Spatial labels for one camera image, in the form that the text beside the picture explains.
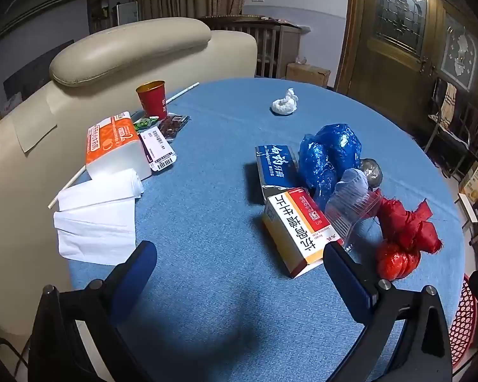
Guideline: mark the white tied plastic bag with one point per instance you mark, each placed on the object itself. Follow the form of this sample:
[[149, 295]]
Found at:
[[283, 104]]

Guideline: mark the metal chair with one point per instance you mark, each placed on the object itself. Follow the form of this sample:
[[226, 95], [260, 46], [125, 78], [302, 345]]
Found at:
[[450, 131]]

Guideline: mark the grey plastic bag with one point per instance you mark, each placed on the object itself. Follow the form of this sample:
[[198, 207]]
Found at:
[[372, 173]]

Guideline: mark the red plastic basket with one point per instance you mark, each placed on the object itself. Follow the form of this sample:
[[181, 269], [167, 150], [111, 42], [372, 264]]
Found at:
[[464, 322]]

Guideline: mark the yellow carton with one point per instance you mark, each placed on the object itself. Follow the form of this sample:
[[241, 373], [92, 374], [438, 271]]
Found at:
[[474, 183]]

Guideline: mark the yellow and white medicine box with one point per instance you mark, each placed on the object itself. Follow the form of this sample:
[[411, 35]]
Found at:
[[298, 230]]

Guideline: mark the long white stick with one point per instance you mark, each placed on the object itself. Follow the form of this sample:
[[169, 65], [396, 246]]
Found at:
[[183, 91]]

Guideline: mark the orange tissue pack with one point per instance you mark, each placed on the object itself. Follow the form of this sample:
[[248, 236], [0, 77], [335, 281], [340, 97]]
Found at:
[[111, 143]]

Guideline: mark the wooden slatted cabinet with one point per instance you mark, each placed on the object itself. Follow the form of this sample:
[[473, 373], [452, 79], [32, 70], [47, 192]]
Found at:
[[263, 43]]

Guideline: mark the red paper cup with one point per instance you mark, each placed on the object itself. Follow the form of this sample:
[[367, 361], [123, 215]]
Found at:
[[153, 101]]

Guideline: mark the cream leather sofa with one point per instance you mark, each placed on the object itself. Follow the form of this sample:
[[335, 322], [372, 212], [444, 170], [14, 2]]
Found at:
[[36, 167]]

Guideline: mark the dark snack packet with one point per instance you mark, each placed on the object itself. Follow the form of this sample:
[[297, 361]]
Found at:
[[173, 127]]

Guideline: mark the blue plastic bag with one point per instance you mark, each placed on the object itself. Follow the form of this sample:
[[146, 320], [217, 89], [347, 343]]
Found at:
[[326, 155]]

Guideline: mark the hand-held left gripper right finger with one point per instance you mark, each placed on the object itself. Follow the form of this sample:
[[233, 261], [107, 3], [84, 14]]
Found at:
[[344, 276]]

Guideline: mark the blue and white toothpaste box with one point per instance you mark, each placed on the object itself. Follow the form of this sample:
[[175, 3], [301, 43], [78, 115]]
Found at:
[[277, 165]]

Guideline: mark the wooden glass door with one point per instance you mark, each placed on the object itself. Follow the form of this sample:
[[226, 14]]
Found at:
[[386, 59]]

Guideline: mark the white barcode box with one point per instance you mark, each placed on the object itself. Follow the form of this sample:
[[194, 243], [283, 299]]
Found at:
[[159, 153]]

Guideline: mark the clear plastic bag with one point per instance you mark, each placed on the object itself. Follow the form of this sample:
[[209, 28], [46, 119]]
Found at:
[[348, 215]]

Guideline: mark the cardboard box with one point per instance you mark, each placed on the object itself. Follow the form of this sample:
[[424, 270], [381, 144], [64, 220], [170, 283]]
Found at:
[[307, 73]]

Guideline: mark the blue tablecloth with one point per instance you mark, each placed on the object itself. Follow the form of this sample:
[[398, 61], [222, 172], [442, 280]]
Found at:
[[207, 207]]

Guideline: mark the white tissue paper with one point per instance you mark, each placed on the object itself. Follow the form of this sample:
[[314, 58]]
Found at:
[[95, 223]]

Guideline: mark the red plastic bag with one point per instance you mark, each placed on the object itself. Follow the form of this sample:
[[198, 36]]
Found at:
[[402, 234]]

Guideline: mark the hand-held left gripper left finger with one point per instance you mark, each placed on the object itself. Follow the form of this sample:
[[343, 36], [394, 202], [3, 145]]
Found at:
[[137, 270]]

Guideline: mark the green wrapper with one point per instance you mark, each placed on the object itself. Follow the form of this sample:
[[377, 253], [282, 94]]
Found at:
[[143, 123]]

